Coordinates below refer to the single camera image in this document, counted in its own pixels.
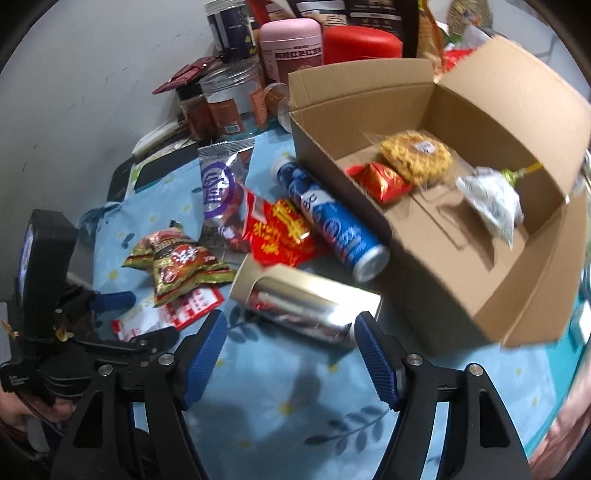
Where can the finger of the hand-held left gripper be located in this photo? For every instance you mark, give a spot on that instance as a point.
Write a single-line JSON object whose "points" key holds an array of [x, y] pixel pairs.
{"points": [[138, 346], [113, 300]]}

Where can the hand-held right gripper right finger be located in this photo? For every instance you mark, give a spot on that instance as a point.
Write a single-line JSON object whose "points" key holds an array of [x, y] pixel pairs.
{"points": [[376, 360]]}

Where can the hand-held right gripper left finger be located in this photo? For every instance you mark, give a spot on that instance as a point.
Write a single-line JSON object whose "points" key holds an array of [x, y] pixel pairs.
{"points": [[205, 355]]}

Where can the red and white packet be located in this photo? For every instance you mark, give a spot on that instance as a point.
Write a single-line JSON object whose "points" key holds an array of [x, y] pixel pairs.
{"points": [[194, 304]]}

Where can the silver foil box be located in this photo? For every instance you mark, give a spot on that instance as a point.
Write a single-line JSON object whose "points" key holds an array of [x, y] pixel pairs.
{"points": [[304, 300]]}

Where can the brown cardboard box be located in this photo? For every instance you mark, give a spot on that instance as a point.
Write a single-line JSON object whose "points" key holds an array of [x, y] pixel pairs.
{"points": [[438, 277]]}

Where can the red and yellow snack packet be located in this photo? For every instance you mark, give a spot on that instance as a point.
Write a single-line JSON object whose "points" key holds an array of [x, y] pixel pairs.
{"points": [[279, 233]]}

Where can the blue drink bottle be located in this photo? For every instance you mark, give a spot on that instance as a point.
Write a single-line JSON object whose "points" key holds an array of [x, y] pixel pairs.
{"points": [[332, 221]]}

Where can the purple and silver snack packet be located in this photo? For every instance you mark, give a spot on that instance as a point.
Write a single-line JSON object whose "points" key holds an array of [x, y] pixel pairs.
{"points": [[221, 184]]}

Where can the small red and gold packet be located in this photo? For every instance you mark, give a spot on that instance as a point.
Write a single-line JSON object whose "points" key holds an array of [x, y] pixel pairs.
{"points": [[383, 182]]}

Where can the white snack packet gold tie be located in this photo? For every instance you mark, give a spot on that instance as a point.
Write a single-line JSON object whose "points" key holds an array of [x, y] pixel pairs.
{"points": [[491, 201]]}

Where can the clear bag of yellow noodles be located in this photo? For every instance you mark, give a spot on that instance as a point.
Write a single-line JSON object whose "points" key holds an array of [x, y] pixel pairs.
{"points": [[415, 154]]}

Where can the person's left hand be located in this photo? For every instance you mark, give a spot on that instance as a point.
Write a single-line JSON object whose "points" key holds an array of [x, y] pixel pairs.
{"points": [[16, 422]]}

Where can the blue floral tablecloth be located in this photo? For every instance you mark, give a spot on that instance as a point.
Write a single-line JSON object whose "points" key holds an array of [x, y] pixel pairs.
{"points": [[286, 415]]}

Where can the black wallet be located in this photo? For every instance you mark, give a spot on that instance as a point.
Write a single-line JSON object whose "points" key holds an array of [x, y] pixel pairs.
{"points": [[120, 182]]}

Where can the green and white sachet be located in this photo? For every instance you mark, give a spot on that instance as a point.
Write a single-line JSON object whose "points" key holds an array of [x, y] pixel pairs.
{"points": [[133, 175]]}

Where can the white flat case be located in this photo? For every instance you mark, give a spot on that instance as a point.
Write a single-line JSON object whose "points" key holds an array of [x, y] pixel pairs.
{"points": [[157, 138]]}

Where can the spice jar with black lid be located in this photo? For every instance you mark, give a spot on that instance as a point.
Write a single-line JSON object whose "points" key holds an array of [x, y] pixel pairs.
{"points": [[196, 113]]}

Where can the dark red packet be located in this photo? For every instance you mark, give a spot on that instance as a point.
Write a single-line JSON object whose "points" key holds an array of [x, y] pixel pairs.
{"points": [[184, 76]]}

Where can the clear jar with orange label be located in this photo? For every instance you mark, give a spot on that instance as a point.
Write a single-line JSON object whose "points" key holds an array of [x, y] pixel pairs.
{"points": [[233, 97]]}

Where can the lying orange clear cup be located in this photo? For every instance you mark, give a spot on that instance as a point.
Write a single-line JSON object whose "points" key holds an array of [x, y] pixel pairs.
{"points": [[277, 106]]}

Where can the purple label jar white lid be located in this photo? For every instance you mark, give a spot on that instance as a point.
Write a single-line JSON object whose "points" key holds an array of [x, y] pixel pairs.
{"points": [[231, 27]]}

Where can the pink canister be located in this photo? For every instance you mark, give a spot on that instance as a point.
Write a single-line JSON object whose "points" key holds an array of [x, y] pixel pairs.
{"points": [[291, 50]]}

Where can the red foil packet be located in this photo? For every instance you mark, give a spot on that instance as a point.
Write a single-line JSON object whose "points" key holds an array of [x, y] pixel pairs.
{"points": [[459, 57]]}

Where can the red canister lid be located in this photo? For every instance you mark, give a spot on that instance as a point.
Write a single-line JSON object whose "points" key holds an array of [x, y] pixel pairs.
{"points": [[362, 44]]}

